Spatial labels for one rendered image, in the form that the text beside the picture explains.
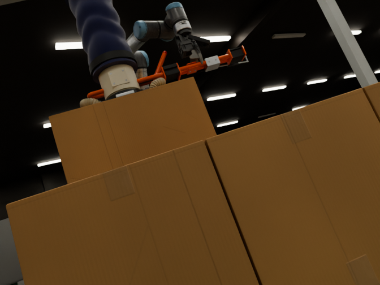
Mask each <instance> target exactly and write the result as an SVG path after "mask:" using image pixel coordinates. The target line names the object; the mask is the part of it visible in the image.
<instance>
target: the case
mask: <svg viewBox="0 0 380 285"><path fill-rule="evenodd" d="M49 120H50V124H51V128H52V131H53V135H54V138H55V142H56V145H57V149H58V153H59V156H60V159H61V163H62V166H63V170H64V174H65V177H66V180H67V184H70V183H73V182H76V181H79V180H82V179H85V178H88V177H91V176H94V175H98V174H101V173H103V172H107V171H110V170H113V169H116V168H118V167H122V166H125V165H128V164H130V163H134V162H137V161H140V160H143V159H146V158H149V157H152V156H156V155H158V154H161V153H164V152H168V151H171V150H174V149H177V148H180V147H183V146H186V145H189V144H192V143H195V142H198V141H201V140H203V141H204V142H205V140H206V139H208V138H210V137H213V136H216V135H217V134H216V132H215V129H214V127H213V124H212V122H211V120H210V117H209V114H208V112H207V109H206V107H205V104H204V102H203V99H202V97H201V94H200V91H199V89H198V87H197V84H196V82H195V79H194V77H189V78H186V79H183V80H179V81H175V82H172V83H168V84H164V85H160V86H158V87H154V88H150V89H146V90H142V91H139V92H136V93H131V94H128V95H125V96H121V97H117V98H113V99H110V100H107V101H103V102H99V103H95V104H92V105H88V106H84V107H81V108H78V109H74V110H70V111H66V112H63V113H60V114H55V115H52V116H49Z"/></svg>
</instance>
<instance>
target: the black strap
mask: <svg viewBox="0 0 380 285"><path fill-rule="evenodd" d="M115 58H128V59H132V60H134V61H135V63H136V64H137V61H136V58H135V56H134V54H133V53H132V52H130V51H127V50H113V51H108V52H106V53H103V54H101V55H99V56H97V57H96V58H94V59H93V60H92V62H91V63H90V65H89V71H90V74H91V77H92V78H93V72H94V70H95V69H96V68H97V67H98V66H99V65H101V64H102V63H104V62H106V61H109V60H111V59H115Z"/></svg>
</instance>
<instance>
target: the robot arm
mask: <svg viewBox="0 0 380 285"><path fill-rule="evenodd" d="M166 13H167V15H166V18H165V20H164V21H143V20H140V21H136V22H135V23H134V26H133V33H132V34H131V35H130V36H129V38H128V39H127V40H126V42H127V43H128V44H129V46H130V48H131V50H132V53H133V54H134V56H135V58H136V61H137V66H138V69H137V71H136V73H135V75H136V78H137V79H140V78H142V77H146V76H147V67H148V66H149V58H148V55H147V53H146V52H145V51H139V50H138V49H139V48H140V47H141V46H142V45H143V44H144V43H145V42H146V41H147V40H149V39H150V38H160V39H161V40H163V41H166V42H168V41H171V40H173V38H175V40H176V43H177V45H178V48H179V53H180V56H181V58H182V59H183V58H186V57H190V60H191V61H190V63H192V62H195V61H196V62H198V59H199V60H200V62H201V64H203V58H202V55H201V51H200V48H199V46H201V47H204V48H208V47H209V44H210V40H208V39H205V38H201V37H197V36H193V35H191V34H192V33H191V32H192V28H191V25H190V23H189V21H188V18H187V16H186V14H185V11H184V7H183V6H182V4H181V3H179V2H173V3H171V4H169V5H168V6H167V7H166ZM147 87H149V84H148V85H144V86H141V87H140V89H145V88H147Z"/></svg>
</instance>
